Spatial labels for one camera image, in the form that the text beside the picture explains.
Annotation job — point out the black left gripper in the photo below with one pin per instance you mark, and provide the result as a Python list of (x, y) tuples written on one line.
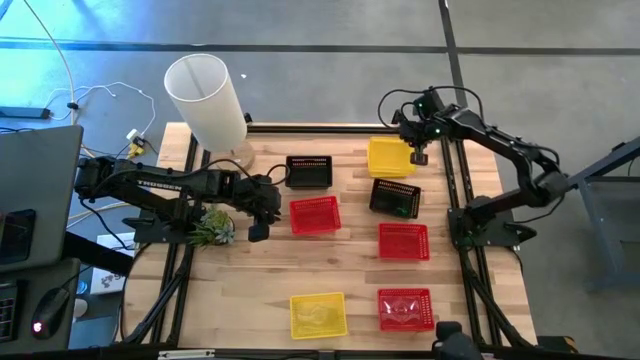
[(252, 197)]

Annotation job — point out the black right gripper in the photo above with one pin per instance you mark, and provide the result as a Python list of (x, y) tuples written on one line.
[(424, 131)]

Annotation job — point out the yellow plastic slotted basket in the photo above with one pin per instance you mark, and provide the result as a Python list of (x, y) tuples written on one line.
[(385, 176), (387, 156), (318, 316)]

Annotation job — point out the red plastic slotted basket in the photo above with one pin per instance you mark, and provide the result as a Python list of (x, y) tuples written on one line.
[(405, 310), (315, 216), (404, 242)]

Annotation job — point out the black plastic slotted basket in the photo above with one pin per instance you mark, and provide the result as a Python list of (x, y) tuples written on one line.
[(395, 198), (309, 172)]

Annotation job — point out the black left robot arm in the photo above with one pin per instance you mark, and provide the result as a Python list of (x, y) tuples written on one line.
[(150, 185)]

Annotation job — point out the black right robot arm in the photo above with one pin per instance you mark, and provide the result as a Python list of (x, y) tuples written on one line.
[(500, 137)]

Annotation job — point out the potted green succulent plant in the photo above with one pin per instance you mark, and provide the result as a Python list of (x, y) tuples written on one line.
[(215, 227)]

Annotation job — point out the white lamp with wooden base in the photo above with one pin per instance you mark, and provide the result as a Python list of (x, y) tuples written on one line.
[(205, 100)]

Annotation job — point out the yellow plug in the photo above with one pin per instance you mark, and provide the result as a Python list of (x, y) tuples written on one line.
[(136, 150)]

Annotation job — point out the white power adapter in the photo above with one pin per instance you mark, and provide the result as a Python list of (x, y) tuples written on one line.
[(134, 135)]

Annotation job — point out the silver bar clamp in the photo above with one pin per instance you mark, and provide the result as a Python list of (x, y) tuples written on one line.
[(185, 354)]

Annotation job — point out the white printed box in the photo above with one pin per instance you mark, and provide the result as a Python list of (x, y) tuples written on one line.
[(107, 280)]

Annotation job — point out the black beam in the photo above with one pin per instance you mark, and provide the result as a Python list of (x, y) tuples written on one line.
[(95, 254)]

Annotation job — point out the dark rounded object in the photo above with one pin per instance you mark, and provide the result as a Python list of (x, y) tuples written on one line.
[(457, 345)]

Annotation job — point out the grey desk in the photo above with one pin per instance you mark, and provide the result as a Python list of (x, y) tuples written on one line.
[(60, 277)]

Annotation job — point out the blue-grey metal cart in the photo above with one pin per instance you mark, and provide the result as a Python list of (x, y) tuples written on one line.
[(615, 225)]

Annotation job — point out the black computer mouse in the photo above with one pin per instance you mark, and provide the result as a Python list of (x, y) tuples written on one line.
[(50, 312)]

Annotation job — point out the black table clamp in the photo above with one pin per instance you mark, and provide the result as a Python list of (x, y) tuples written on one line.
[(555, 345)]

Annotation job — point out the black screen device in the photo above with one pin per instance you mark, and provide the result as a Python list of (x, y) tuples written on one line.
[(15, 237)]

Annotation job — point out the black power strip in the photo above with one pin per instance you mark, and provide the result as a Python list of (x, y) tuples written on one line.
[(25, 113)]

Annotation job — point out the black keyboard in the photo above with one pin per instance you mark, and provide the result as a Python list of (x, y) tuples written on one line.
[(7, 312)]

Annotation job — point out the black aluminium table frame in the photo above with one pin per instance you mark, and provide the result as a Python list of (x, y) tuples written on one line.
[(325, 128)]

